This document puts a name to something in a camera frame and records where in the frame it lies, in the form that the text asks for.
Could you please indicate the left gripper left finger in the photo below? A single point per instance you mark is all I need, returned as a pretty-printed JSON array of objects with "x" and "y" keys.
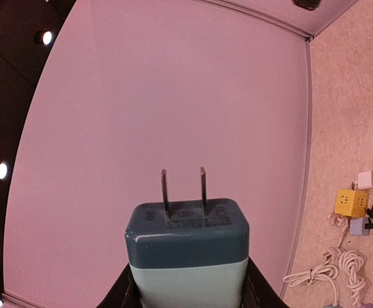
[{"x": 123, "y": 293}]

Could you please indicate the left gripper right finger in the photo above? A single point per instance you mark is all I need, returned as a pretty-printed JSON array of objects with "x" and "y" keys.
[{"x": 257, "y": 292}]

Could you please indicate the teal plug adapter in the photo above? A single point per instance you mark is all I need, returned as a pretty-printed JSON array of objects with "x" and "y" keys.
[{"x": 191, "y": 253}]

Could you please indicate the light blue plug adapter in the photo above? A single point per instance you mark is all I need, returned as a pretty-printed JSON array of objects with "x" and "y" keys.
[{"x": 359, "y": 227}]

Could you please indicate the white plug adapter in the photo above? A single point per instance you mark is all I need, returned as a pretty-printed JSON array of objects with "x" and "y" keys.
[{"x": 365, "y": 180}]

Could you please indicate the purple power strip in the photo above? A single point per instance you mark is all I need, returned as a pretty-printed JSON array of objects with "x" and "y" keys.
[{"x": 366, "y": 305}]

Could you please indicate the yellow cube socket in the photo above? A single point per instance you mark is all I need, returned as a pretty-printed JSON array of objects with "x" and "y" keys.
[{"x": 351, "y": 203}]

